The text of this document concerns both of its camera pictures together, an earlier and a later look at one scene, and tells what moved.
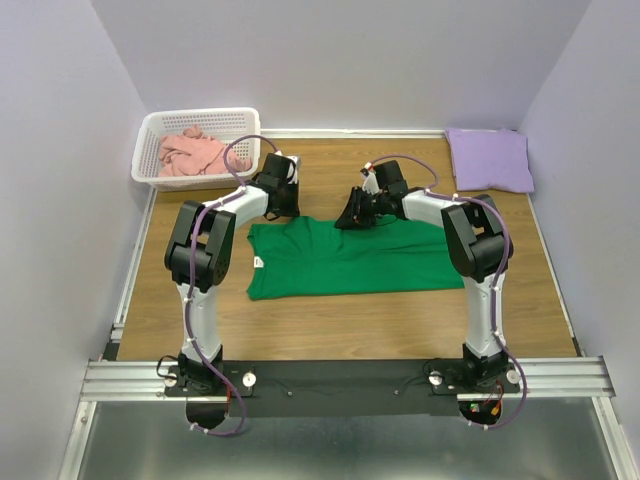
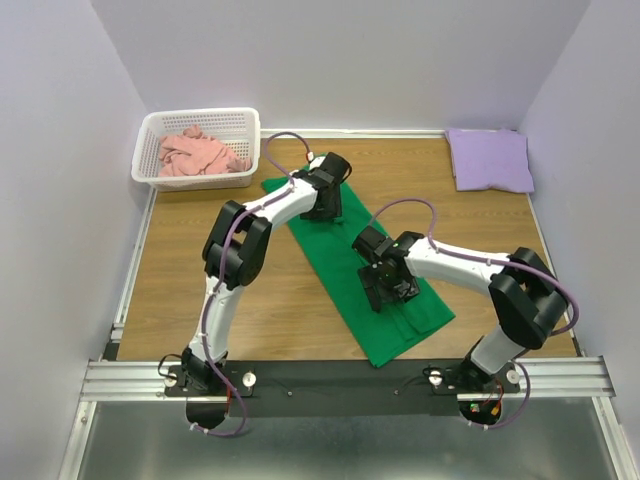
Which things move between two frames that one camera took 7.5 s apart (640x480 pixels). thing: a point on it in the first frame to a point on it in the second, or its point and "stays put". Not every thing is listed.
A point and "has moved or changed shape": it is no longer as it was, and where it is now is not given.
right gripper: x=358 y=207 to x=382 y=295
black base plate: x=343 y=388 stays put
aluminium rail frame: x=576 y=377 stays put
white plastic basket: x=197 y=149 stays put
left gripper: x=286 y=201 to x=322 y=209
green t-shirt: x=302 y=256 has moved or changed shape
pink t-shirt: x=190 y=152 stays put
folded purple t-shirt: x=491 y=159 stays put
